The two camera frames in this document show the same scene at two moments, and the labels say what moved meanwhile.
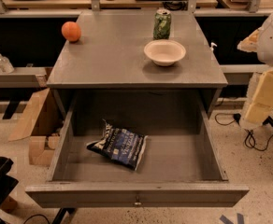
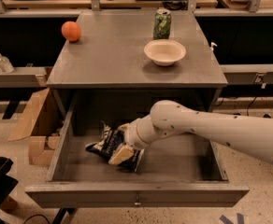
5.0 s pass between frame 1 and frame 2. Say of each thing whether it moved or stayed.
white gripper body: moved
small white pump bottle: stayed
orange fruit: stayed
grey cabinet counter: stayed
